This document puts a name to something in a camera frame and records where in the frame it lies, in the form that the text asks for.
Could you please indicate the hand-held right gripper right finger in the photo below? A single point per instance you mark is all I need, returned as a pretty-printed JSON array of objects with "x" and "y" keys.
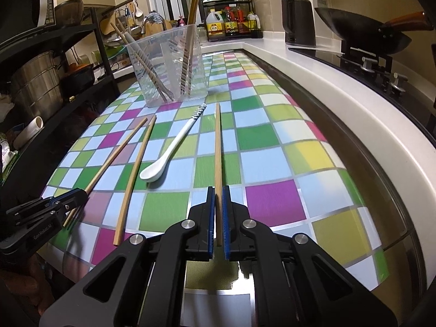
[{"x": 226, "y": 226}]

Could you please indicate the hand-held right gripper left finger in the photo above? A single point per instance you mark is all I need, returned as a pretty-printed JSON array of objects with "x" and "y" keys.
[{"x": 211, "y": 224}]

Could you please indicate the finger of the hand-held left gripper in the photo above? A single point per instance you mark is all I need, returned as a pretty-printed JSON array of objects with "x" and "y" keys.
[
  {"x": 73, "y": 196},
  {"x": 64, "y": 216}
]

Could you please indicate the wooden chopstick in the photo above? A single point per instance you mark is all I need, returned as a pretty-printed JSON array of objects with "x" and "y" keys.
[
  {"x": 136, "y": 173},
  {"x": 136, "y": 54},
  {"x": 112, "y": 158},
  {"x": 190, "y": 24},
  {"x": 218, "y": 163},
  {"x": 196, "y": 24},
  {"x": 150, "y": 71}
]

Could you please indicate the clear plastic utensil holder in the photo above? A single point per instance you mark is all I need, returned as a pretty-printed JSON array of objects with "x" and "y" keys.
[{"x": 170, "y": 85}]

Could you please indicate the person's left hand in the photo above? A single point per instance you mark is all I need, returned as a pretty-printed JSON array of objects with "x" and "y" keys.
[{"x": 30, "y": 279}]

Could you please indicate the white plastic pipe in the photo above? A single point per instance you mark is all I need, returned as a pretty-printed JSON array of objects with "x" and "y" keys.
[{"x": 29, "y": 133}]

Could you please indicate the checkered tablecloth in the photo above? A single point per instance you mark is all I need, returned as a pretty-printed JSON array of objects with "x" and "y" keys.
[{"x": 265, "y": 136}]

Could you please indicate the steel stock pot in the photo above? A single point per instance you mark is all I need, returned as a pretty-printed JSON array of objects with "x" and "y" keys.
[{"x": 35, "y": 81}]

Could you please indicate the black metal shelf rack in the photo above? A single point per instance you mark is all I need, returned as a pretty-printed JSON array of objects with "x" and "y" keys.
[{"x": 102, "y": 44}]

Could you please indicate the black spice rack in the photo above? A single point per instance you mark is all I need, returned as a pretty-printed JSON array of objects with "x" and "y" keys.
[{"x": 253, "y": 35}]

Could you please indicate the chrome kitchen faucet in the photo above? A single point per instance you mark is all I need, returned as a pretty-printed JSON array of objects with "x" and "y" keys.
[{"x": 153, "y": 20}]

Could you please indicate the black and white appliance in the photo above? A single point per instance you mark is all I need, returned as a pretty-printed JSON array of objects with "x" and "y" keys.
[{"x": 42, "y": 5}]

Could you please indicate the hanging white ladle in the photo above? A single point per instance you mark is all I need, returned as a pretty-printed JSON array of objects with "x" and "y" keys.
[{"x": 137, "y": 9}]

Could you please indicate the yellow cooking oil jug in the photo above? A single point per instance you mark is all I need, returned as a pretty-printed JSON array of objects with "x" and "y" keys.
[{"x": 215, "y": 24}]

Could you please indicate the dark sauce bottle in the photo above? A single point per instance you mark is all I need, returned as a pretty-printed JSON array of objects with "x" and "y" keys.
[
  {"x": 242, "y": 20},
  {"x": 231, "y": 22}
]

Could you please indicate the red dish soap bottle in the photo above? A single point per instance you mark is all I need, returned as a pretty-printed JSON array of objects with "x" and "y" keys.
[{"x": 182, "y": 21}]

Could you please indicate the small oil bottle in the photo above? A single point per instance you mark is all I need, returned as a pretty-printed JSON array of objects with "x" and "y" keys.
[{"x": 254, "y": 21}]

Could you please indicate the black gas stove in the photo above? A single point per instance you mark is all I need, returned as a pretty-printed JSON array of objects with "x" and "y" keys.
[{"x": 374, "y": 75}]

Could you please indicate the black electric kettle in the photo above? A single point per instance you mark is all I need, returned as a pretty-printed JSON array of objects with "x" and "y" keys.
[{"x": 298, "y": 24}]

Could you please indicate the grey stove knob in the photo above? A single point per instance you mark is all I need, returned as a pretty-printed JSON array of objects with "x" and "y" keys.
[
  {"x": 398, "y": 83},
  {"x": 369, "y": 64}
]

